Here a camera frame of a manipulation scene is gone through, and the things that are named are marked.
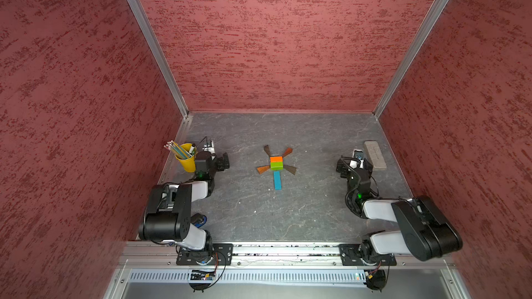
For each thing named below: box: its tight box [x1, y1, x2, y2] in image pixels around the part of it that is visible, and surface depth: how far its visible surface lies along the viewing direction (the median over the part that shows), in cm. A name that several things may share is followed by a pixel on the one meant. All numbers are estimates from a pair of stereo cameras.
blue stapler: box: [190, 213, 208, 228], surface depth 82 cm
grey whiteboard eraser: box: [363, 140, 388, 171], surface depth 101 cm
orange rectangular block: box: [269, 156, 284, 163], surface depth 100 cm
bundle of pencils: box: [163, 139, 193, 159], surface depth 89 cm
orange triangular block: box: [256, 164, 271, 175], surface depth 97 cm
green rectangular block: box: [270, 161, 284, 171], surface depth 99 cm
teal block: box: [273, 170, 282, 191], surface depth 94 cm
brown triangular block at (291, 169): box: [284, 164, 297, 176], surface depth 99 cm
